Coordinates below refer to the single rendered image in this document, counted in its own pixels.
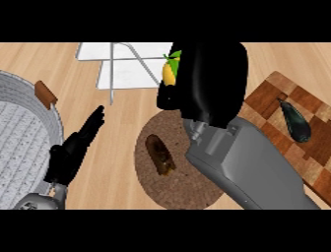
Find white tiered shelf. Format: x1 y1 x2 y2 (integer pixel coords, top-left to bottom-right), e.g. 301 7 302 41
74 41 175 106

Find checkered wooden cutting board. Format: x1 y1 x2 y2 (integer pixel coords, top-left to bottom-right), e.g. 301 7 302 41
237 70 331 211

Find yellow lemon with green leaf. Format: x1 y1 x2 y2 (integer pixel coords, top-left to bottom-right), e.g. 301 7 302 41
161 49 184 87

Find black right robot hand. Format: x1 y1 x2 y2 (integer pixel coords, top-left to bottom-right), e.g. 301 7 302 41
156 41 250 129

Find round brown cork placemat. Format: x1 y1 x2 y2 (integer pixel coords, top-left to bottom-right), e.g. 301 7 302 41
133 109 227 211

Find brown basket handle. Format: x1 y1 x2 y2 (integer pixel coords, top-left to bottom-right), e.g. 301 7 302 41
34 80 59 111

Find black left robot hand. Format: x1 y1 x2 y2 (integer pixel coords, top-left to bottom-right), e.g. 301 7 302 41
42 104 108 187

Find grey woven basket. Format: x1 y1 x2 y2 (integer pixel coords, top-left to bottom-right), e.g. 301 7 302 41
0 66 67 211

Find dark green eggplant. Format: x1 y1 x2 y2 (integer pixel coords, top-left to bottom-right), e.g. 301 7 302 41
277 96 312 144

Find brown oblong potato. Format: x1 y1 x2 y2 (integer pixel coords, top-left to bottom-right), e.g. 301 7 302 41
144 133 178 177

